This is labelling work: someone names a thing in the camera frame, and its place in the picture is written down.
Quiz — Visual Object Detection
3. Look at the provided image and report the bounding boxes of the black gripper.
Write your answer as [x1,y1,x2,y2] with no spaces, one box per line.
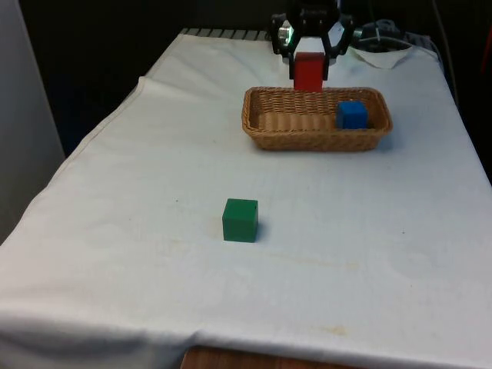
[270,0,355,80]

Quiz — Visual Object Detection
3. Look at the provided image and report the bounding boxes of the red cube block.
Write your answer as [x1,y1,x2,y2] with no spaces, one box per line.
[293,51,326,93]

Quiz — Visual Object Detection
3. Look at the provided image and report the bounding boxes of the blue cube block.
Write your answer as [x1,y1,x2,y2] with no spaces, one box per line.
[335,100,369,130]

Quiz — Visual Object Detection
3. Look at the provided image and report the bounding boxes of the wicker basket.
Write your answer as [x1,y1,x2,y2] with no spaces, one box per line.
[241,86,394,152]

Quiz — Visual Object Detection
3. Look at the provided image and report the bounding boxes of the green cube block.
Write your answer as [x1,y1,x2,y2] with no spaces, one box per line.
[221,198,260,244]

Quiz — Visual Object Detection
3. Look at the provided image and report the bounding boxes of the grey cable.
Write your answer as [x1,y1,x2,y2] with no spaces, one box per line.
[354,18,437,53]

